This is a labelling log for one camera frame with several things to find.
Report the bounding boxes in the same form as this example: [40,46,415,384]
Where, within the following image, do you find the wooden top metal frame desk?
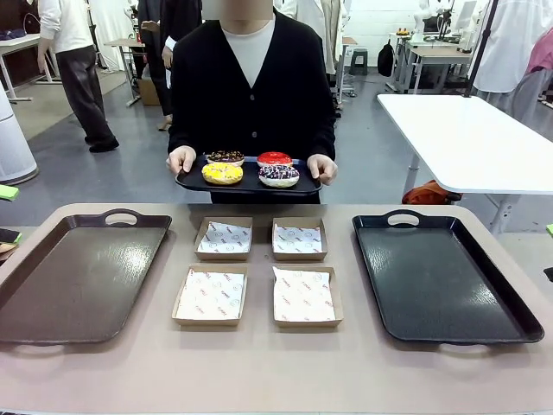
[103,38,146,108]

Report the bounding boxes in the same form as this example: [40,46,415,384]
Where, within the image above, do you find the black slanted pole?
[463,0,500,99]

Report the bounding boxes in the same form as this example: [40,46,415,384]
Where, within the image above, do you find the white cylindrical appliance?
[0,84,40,186]

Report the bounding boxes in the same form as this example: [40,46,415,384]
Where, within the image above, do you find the background desk with wooden top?
[405,42,474,94]

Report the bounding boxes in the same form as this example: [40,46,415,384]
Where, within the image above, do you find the bystander in black clothes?
[137,0,204,131]

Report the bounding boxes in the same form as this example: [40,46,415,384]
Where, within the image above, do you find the small wooden top side table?
[339,36,359,107]

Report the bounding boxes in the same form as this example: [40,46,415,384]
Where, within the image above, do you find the grey plastic stool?
[348,48,369,77]

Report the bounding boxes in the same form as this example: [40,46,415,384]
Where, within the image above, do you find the person's right forearm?
[167,99,204,152]

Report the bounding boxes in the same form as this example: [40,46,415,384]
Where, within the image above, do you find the bystander in white top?
[37,0,120,153]

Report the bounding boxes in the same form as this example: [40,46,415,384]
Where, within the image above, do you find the brown cardboard donut box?
[171,263,249,327]
[271,217,328,262]
[194,216,254,262]
[271,265,345,329]

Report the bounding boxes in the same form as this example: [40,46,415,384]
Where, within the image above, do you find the small black serving tray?
[175,155,323,195]

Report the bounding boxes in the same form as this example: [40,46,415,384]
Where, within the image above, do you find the white background desk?
[0,34,61,104]

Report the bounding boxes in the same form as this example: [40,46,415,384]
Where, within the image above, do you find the yellow sprinkled donut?
[201,162,245,186]

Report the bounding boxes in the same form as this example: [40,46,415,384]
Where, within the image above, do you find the beige hanging coat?
[317,0,345,75]

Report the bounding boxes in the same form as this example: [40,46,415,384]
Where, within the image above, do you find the large black plastic serving tray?
[352,209,545,347]

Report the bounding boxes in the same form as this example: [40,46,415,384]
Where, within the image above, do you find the large white table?
[377,93,553,234]

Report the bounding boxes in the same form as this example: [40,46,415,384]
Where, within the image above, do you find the purple white sprinkled donut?
[257,163,301,188]

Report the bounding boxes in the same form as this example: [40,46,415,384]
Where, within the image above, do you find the white hanging garment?
[473,0,553,94]

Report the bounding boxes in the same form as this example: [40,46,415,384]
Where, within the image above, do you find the person's left forearm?
[308,103,337,159]

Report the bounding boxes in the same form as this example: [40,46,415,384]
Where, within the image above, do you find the cardboard box on floor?
[137,77,162,106]

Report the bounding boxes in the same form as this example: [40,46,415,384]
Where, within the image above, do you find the person's left hand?
[306,154,339,186]

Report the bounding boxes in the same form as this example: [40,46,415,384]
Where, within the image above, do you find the brown plastic serving tray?
[0,208,173,347]

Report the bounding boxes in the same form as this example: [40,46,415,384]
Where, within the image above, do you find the person in black cardigan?
[167,0,337,204]

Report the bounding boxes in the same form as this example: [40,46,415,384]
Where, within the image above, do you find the black backpack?
[378,39,397,78]

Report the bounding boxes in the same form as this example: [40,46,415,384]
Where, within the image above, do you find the pink garment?
[524,28,553,74]

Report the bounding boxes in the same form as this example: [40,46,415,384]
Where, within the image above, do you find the person's right hand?
[166,145,198,176]

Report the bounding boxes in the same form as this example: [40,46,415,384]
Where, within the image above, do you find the orange bag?
[401,180,462,206]

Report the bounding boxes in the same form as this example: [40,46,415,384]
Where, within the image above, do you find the chocolate sprinkled donut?
[206,150,245,169]

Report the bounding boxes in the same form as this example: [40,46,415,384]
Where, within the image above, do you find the grey garment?
[487,68,553,144]

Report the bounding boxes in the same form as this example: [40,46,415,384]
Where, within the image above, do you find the red glazed donut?
[257,150,294,169]

